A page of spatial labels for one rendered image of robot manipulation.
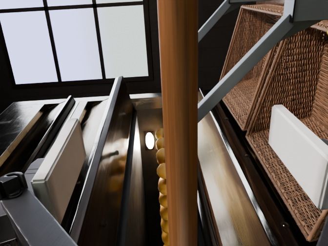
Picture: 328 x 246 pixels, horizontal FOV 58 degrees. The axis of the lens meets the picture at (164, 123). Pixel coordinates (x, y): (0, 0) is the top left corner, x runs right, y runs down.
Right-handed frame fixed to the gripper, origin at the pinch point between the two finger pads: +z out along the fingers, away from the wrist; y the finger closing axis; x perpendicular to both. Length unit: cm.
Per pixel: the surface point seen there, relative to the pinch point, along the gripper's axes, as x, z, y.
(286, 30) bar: 0.0, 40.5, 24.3
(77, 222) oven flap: -40, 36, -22
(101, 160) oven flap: -40, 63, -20
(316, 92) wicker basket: -32, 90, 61
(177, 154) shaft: -4.1, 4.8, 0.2
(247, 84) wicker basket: -45, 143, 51
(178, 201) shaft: -9.2, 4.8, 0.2
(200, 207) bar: -17.4, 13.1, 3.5
